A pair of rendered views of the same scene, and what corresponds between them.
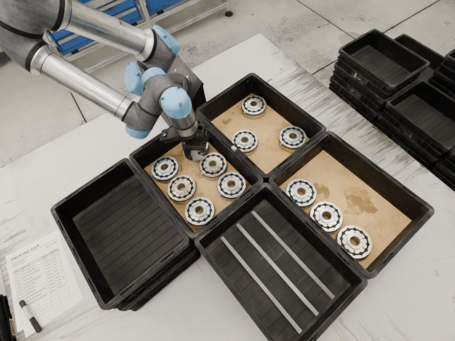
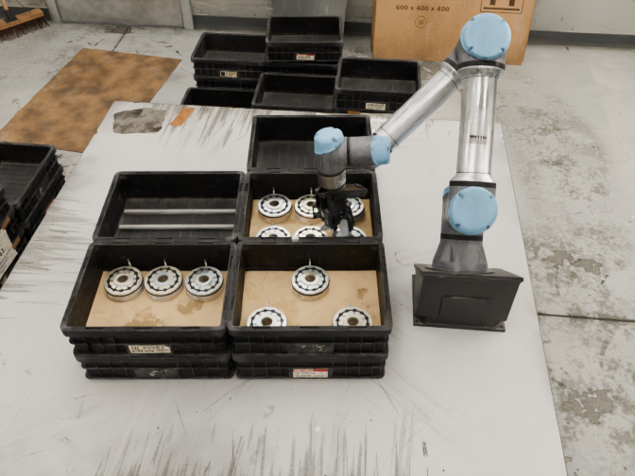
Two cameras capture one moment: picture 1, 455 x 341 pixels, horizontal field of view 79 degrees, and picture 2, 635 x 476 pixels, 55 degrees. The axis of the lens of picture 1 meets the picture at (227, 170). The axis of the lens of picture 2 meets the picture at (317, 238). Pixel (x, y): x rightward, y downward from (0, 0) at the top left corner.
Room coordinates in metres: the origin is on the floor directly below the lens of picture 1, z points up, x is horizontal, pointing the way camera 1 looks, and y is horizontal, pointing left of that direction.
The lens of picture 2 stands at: (1.16, -1.00, 2.12)
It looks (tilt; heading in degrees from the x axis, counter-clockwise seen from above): 46 degrees down; 121
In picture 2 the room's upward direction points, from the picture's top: straight up
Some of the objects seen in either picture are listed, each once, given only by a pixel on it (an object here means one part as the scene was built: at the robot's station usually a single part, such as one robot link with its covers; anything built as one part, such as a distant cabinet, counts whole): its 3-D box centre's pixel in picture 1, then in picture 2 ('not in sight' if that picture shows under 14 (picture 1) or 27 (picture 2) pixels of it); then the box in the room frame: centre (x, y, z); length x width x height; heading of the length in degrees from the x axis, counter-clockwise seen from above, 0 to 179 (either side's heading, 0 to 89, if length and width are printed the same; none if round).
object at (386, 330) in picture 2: (258, 121); (310, 285); (0.63, -0.14, 0.92); 0.40 x 0.30 x 0.02; 31
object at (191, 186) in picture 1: (181, 187); (311, 205); (0.44, 0.17, 0.86); 0.10 x 0.10 x 0.01
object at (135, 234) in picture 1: (124, 229); (311, 156); (0.33, 0.37, 0.87); 0.40 x 0.30 x 0.11; 31
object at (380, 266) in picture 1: (346, 195); (154, 285); (0.29, -0.35, 0.92); 0.40 x 0.30 x 0.02; 31
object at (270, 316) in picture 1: (274, 264); (176, 219); (0.13, -0.09, 0.87); 0.40 x 0.30 x 0.11; 31
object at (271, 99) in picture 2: not in sight; (297, 119); (-0.27, 1.21, 0.31); 0.40 x 0.30 x 0.34; 25
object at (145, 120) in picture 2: not in sight; (137, 119); (-0.51, 0.40, 0.71); 0.22 x 0.19 x 0.01; 25
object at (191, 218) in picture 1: (199, 210); (274, 205); (0.35, 0.12, 0.86); 0.10 x 0.10 x 0.01
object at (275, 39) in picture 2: not in sight; (305, 67); (-0.44, 1.58, 0.37); 0.42 x 0.34 x 0.46; 25
